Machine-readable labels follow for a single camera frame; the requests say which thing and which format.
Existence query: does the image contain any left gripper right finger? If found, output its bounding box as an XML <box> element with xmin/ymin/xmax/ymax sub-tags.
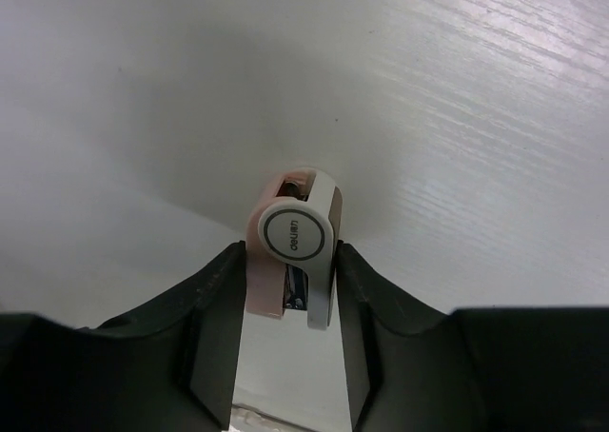
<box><xmin>336</xmin><ymin>244</ymin><xmax>608</xmax><ymax>431</ymax></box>

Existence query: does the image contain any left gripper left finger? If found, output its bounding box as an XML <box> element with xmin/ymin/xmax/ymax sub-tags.
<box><xmin>1</xmin><ymin>242</ymin><xmax>246</xmax><ymax>431</ymax></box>

